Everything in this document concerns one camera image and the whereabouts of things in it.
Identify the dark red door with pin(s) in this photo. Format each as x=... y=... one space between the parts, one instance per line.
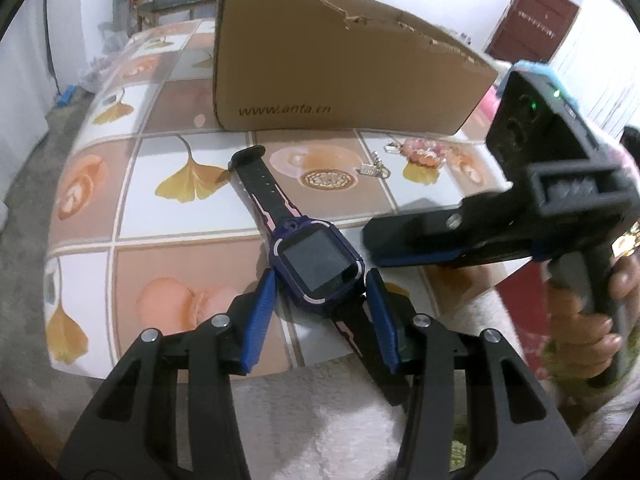
x=530 y=25

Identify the wooden chair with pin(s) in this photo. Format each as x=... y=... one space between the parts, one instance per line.
x=170 y=6

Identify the person's right hand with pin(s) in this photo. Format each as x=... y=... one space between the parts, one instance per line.
x=575 y=330

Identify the white plastic bag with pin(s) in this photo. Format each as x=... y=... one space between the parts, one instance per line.
x=100 y=67

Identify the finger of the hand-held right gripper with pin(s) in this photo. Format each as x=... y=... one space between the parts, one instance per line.
x=425 y=260
x=425 y=232

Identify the blue power strip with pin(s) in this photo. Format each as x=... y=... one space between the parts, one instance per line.
x=65 y=97

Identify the brown cardboard box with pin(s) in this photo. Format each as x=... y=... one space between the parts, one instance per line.
x=325 y=60

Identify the purple pink smartwatch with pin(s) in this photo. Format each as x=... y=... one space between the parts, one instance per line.
x=312 y=260

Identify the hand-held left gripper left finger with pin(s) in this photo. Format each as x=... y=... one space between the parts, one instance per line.
x=260 y=320

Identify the tile pattern tablecloth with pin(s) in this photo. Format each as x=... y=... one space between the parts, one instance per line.
x=175 y=220

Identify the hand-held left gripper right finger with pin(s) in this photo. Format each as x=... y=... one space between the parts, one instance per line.
x=382 y=320

